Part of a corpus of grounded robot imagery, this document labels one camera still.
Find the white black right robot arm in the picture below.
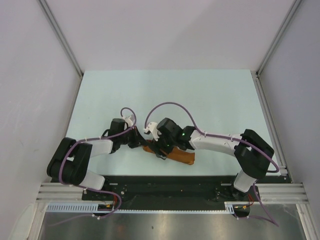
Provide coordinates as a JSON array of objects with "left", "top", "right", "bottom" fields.
[{"left": 144, "top": 117, "right": 274, "bottom": 201}]

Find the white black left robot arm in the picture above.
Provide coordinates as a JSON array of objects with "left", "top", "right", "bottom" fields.
[{"left": 46, "top": 117, "right": 147, "bottom": 200}]

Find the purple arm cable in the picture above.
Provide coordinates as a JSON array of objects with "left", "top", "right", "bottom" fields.
[
  {"left": 144, "top": 101, "right": 280, "bottom": 227},
  {"left": 47, "top": 107, "right": 137, "bottom": 227}
]

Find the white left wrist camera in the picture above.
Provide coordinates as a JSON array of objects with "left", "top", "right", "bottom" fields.
[{"left": 121, "top": 114, "right": 136, "bottom": 128}]

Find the aluminium corner post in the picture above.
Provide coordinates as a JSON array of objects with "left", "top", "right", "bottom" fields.
[
  {"left": 36, "top": 0, "right": 85, "bottom": 77},
  {"left": 256, "top": 0, "right": 304, "bottom": 76}
]

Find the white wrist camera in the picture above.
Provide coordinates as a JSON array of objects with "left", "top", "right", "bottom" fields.
[
  {"left": 121, "top": 114, "right": 136, "bottom": 128},
  {"left": 143, "top": 122, "right": 161, "bottom": 142}
]

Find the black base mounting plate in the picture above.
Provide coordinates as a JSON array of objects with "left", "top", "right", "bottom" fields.
[{"left": 51, "top": 174, "right": 292, "bottom": 216}]

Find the orange cloth napkin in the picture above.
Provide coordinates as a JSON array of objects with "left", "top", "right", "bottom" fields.
[{"left": 142, "top": 140, "right": 195, "bottom": 165}]

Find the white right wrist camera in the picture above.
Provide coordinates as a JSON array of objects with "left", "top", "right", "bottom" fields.
[{"left": 143, "top": 122, "right": 161, "bottom": 142}]

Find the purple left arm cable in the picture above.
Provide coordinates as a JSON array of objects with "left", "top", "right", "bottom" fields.
[{"left": 47, "top": 107, "right": 137, "bottom": 227}]

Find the white slotted cable duct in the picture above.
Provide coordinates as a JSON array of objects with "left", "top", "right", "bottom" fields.
[{"left": 46, "top": 202, "right": 235, "bottom": 214}]

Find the left aluminium corner post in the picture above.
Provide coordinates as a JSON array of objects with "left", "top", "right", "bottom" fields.
[{"left": 36, "top": 0, "right": 85, "bottom": 77}]

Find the right aluminium corner post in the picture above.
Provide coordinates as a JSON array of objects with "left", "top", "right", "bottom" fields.
[{"left": 256, "top": 0, "right": 304, "bottom": 76}]

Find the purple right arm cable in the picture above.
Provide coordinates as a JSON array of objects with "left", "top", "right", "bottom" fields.
[{"left": 144, "top": 101, "right": 280, "bottom": 227}]

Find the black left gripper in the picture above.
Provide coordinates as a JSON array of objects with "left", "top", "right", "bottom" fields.
[{"left": 118, "top": 125, "right": 149, "bottom": 149}]

